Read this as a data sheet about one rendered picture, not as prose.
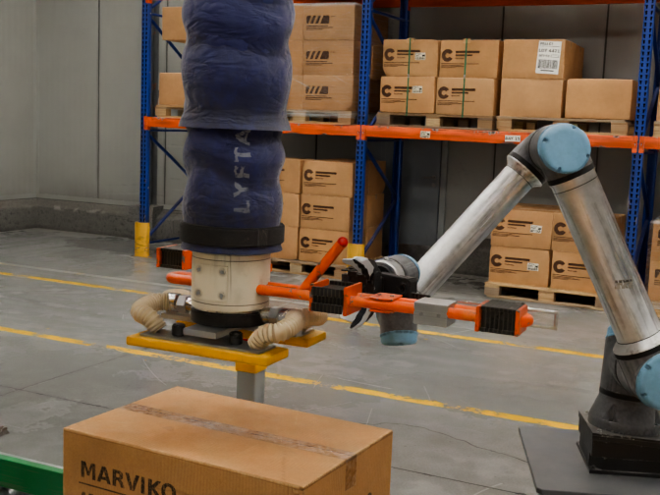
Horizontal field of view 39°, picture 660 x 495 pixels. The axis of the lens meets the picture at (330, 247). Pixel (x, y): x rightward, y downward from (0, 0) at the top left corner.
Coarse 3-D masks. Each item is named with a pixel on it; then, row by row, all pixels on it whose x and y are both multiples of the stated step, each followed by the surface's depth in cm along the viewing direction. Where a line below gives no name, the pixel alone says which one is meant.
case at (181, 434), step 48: (96, 432) 201; (144, 432) 202; (192, 432) 203; (240, 432) 204; (288, 432) 205; (336, 432) 207; (384, 432) 208; (96, 480) 200; (144, 480) 193; (192, 480) 187; (240, 480) 182; (288, 480) 178; (336, 480) 187; (384, 480) 208
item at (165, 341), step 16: (128, 336) 200; (144, 336) 200; (160, 336) 199; (176, 336) 200; (192, 336) 200; (240, 336) 194; (176, 352) 196; (192, 352) 194; (208, 352) 192; (224, 352) 191; (240, 352) 191; (256, 352) 189; (272, 352) 192; (288, 352) 196
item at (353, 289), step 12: (312, 288) 192; (324, 288) 191; (336, 288) 196; (348, 288) 190; (360, 288) 196; (312, 300) 193; (324, 300) 192; (336, 300) 191; (348, 300) 191; (336, 312) 190; (348, 312) 191
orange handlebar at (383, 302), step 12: (168, 276) 209; (180, 276) 207; (264, 288) 199; (276, 288) 198; (288, 288) 197; (360, 300) 190; (372, 300) 189; (384, 300) 188; (396, 300) 191; (408, 300) 190; (384, 312) 188; (408, 312) 186; (456, 312) 182; (468, 312) 181; (528, 324) 178
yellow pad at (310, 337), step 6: (186, 324) 217; (192, 324) 216; (240, 330) 211; (246, 330) 211; (306, 330) 211; (312, 330) 212; (318, 330) 213; (246, 336) 210; (300, 336) 207; (306, 336) 207; (312, 336) 207; (318, 336) 209; (324, 336) 212; (282, 342) 207; (288, 342) 206; (294, 342) 206; (300, 342) 205; (306, 342) 204; (312, 342) 207; (318, 342) 210
